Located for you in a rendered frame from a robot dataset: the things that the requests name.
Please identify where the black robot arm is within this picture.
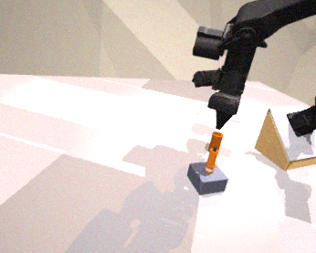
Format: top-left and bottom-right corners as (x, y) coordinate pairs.
(192, 0), (316, 137)

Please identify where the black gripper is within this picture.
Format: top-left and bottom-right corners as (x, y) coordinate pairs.
(207, 62), (250, 130)

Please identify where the orange marker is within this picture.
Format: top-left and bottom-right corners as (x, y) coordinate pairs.
(205, 146), (218, 174)

